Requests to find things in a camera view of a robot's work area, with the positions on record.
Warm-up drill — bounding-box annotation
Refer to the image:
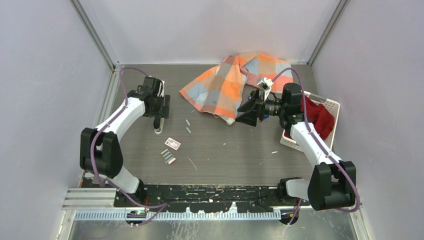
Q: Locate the red cloth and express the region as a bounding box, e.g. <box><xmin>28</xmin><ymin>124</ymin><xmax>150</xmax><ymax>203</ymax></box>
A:
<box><xmin>279</xmin><ymin>95</ymin><xmax>335</xmax><ymax>140</ymax></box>

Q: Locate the aluminium slotted rail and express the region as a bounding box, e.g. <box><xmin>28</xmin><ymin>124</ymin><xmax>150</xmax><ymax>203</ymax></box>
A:
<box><xmin>74</xmin><ymin>210</ymin><xmax>281</xmax><ymax>221</ymax></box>

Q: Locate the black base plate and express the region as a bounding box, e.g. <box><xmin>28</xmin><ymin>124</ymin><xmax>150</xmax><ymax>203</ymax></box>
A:
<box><xmin>114</xmin><ymin>183</ymin><xmax>311</xmax><ymax>215</ymax></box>

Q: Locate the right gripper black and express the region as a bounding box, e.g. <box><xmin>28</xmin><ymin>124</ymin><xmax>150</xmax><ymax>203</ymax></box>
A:
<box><xmin>235</xmin><ymin>87</ymin><xmax>287</xmax><ymax>127</ymax></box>

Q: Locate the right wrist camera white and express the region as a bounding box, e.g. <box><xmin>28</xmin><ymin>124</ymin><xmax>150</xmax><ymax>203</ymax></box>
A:
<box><xmin>257</xmin><ymin>77</ymin><xmax>274</xmax><ymax>101</ymax></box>

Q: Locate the red white staple box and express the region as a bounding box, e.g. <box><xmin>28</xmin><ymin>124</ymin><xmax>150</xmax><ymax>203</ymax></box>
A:
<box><xmin>164</xmin><ymin>137</ymin><xmax>181</xmax><ymax>151</ymax></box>

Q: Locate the white plastic basket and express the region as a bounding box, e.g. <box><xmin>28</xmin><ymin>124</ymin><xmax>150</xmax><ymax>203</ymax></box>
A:
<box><xmin>280</xmin><ymin>91</ymin><xmax>340</xmax><ymax>152</ymax></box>

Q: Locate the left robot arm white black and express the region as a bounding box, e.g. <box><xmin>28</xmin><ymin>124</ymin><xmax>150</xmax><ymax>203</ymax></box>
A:
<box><xmin>79</xmin><ymin>76</ymin><xmax>171</xmax><ymax>207</ymax></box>

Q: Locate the black beige stapler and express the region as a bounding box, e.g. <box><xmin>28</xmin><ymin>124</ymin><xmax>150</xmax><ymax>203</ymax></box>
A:
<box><xmin>153</xmin><ymin>117</ymin><xmax>165</xmax><ymax>135</ymax></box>

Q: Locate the orange checkered cloth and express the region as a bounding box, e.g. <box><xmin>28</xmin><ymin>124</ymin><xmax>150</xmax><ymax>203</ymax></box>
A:
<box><xmin>179</xmin><ymin>52</ymin><xmax>294</xmax><ymax>125</ymax></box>

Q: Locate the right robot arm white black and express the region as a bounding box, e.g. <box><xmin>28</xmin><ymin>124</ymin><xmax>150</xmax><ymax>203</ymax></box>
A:
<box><xmin>235</xmin><ymin>83</ymin><xmax>360</xmax><ymax>213</ymax></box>

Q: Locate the staple box tray with staples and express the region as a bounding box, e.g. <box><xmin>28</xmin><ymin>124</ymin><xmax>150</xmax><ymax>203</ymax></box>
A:
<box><xmin>160</xmin><ymin>149</ymin><xmax>176</xmax><ymax>165</ymax></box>

